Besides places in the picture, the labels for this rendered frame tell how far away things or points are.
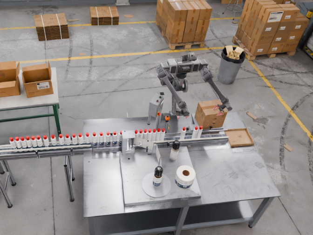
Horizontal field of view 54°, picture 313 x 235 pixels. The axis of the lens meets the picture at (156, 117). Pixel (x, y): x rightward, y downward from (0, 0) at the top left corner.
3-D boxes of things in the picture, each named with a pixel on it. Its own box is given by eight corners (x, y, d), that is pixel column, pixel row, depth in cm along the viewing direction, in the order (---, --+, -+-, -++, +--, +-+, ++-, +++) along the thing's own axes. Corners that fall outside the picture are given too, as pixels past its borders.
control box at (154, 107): (147, 114, 341) (149, 101, 328) (154, 105, 352) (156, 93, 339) (156, 118, 339) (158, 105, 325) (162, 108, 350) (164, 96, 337)
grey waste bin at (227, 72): (220, 87, 598) (228, 60, 554) (211, 73, 626) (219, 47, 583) (240, 85, 609) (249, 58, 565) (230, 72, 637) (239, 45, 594)
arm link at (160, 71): (160, 62, 329) (153, 67, 331) (166, 73, 325) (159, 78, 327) (172, 74, 371) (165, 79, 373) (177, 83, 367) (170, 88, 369)
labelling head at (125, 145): (122, 153, 350) (122, 138, 332) (120, 145, 359) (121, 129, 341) (134, 152, 353) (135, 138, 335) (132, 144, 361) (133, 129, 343)
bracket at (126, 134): (122, 138, 333) (122, 138, 332) (121, 131, 340) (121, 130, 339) (135, 138, 335) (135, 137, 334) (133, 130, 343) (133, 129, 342)
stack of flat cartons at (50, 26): (38, 41, 647) (35, 27, 625) (36, 28, 682) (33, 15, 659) (70, 38, 667) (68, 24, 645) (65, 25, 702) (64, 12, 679)
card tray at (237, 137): (230, 146, 381) (231, 144, 378) (224, 131, 398) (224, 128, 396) (253, 145, 386) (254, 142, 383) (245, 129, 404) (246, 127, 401)
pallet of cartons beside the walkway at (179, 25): (204, 47, 695) (214, 9, 632) (170, 50, 672) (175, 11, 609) (185, 21, 774) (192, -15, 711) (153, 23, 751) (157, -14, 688)
